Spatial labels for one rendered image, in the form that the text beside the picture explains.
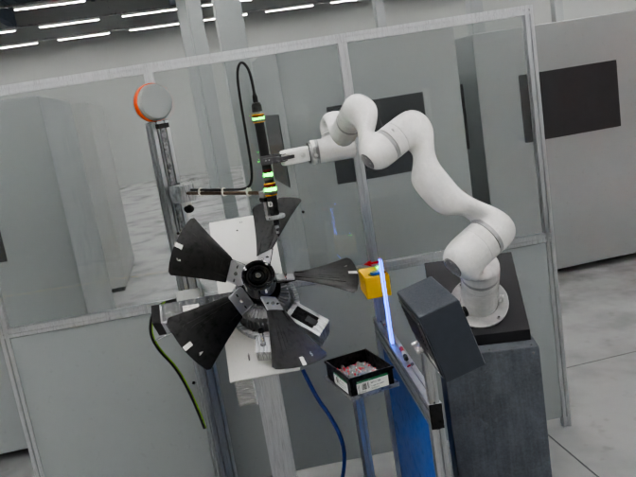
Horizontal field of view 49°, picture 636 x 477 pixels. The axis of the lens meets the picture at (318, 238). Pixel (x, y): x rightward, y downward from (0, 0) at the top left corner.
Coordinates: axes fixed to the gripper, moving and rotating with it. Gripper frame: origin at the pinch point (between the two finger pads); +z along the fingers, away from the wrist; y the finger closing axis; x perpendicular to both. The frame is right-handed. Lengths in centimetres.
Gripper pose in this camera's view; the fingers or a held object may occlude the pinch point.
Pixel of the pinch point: (266, 160)
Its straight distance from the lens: 246.5
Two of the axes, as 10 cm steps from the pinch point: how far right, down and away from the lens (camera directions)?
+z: -9.8, 1.7, -0.8
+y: -1.1, -1.8, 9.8
